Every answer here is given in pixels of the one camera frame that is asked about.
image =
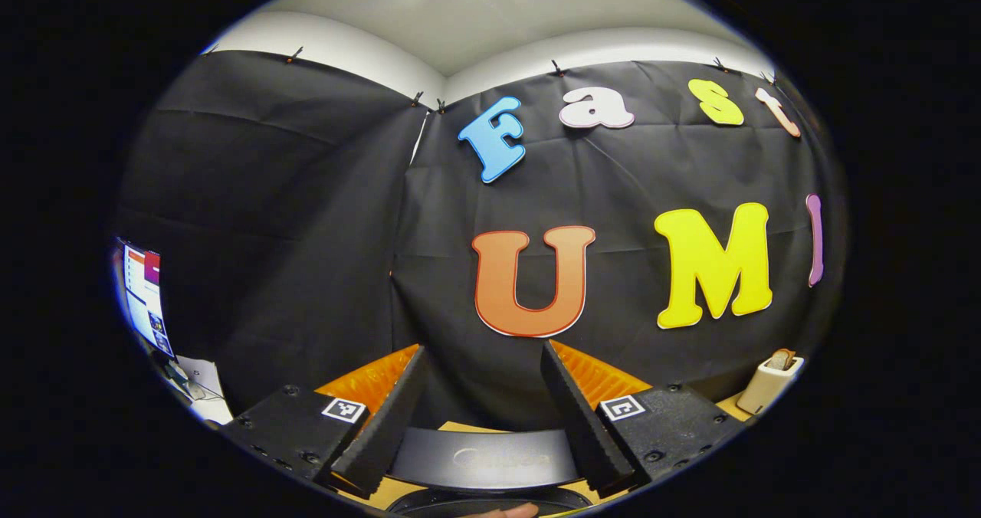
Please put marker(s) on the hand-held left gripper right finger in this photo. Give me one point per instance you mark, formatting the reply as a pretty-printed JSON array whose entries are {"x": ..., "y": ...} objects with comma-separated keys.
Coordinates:
[{"x": 582, "y": 430}]

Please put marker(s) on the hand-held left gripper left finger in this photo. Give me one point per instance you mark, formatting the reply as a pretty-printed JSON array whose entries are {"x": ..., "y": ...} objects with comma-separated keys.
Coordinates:
[{"x": 383, "y": 434}]

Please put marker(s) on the silver black rice cooker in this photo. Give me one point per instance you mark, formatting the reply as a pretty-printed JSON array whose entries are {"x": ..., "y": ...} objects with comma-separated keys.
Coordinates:
[{"x": 483, "y": 457}]

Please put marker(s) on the white side table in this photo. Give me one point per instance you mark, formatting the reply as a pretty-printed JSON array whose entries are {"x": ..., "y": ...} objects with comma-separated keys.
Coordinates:
[{"x": 207, "y": 395}]

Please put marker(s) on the white toaster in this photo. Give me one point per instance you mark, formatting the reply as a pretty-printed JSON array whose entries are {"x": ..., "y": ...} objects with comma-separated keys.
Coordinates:
[{"x": 762, "y": 391}]

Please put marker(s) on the black keyboard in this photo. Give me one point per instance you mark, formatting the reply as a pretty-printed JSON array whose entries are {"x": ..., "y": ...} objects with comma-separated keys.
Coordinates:
[{"x": 184, "y": 380}]

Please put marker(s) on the brown toast slices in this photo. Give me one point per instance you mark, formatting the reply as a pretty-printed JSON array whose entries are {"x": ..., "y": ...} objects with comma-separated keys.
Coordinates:
[{"x": 782, "y": 360}]

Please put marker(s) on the black backdrop cloth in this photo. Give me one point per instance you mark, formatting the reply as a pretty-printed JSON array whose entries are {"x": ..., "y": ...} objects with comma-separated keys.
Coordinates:
[{"x": 306, "y": 234}]

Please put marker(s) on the computer monitor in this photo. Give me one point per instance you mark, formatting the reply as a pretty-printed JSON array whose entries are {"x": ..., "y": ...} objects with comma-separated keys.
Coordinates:
[{"x": 146, "y": 296}]

